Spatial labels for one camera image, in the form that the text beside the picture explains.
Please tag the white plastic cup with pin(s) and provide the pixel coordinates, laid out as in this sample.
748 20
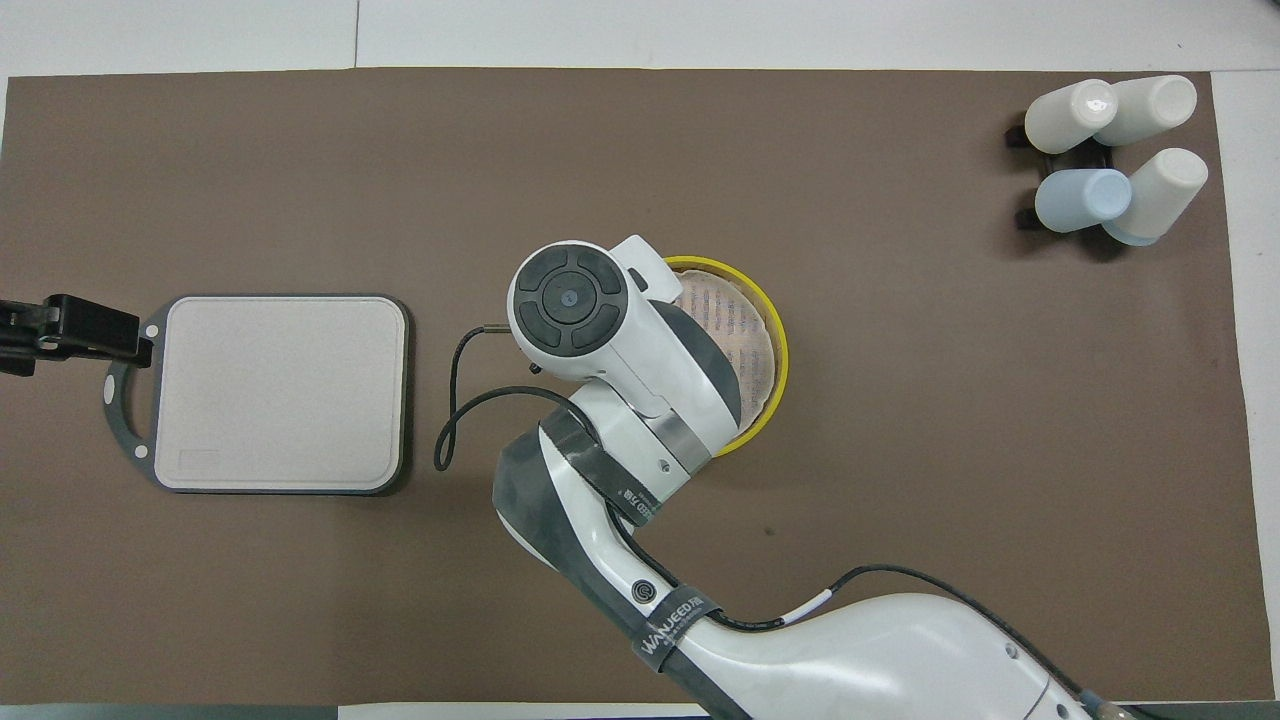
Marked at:
1165 190
1155 105

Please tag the light blue plastic cup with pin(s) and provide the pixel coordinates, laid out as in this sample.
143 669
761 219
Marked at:
1080 200

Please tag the white gauze liner cloth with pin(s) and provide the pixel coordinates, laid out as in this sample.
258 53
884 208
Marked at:
745 340

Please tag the beige plastic cup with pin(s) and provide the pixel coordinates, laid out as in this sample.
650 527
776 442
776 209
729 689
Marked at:
1065 120

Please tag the yellow steamer lid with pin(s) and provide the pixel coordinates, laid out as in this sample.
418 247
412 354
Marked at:
782 350

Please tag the brown table mat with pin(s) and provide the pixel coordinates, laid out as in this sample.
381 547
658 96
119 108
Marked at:
950 400

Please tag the black cup rack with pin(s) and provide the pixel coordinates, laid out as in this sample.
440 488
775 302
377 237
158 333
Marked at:
1095 157

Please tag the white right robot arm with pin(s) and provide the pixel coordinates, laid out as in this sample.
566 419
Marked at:
620 470

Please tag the yellow slatted steamer base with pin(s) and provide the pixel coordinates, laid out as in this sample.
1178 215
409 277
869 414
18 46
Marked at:
740 442

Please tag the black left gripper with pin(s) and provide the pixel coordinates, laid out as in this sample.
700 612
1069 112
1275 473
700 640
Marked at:
60 325

